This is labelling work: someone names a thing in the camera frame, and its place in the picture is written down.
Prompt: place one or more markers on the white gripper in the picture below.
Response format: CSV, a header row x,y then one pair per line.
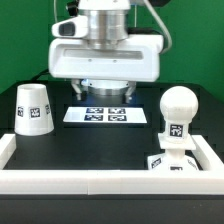
x,y
134,59

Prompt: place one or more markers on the white lamp bulb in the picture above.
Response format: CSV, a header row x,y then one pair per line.
x,y
178,106

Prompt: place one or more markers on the white lamp shade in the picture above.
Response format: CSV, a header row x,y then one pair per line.
x,y
33,113

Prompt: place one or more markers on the white lamp base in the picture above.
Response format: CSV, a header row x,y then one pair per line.
x,y
173,158

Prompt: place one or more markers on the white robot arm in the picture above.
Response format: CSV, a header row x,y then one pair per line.
x,y
106,27

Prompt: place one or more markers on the white marker tag plate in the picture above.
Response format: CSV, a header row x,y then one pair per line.
x,y
115,115

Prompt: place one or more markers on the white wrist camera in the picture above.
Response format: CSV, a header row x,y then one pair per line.
x,y
76,27

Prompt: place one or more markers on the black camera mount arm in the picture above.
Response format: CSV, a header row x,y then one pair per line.
x,y
72,7

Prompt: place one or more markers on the white U-shaped frame wall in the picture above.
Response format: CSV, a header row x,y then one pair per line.
x,y
208,181

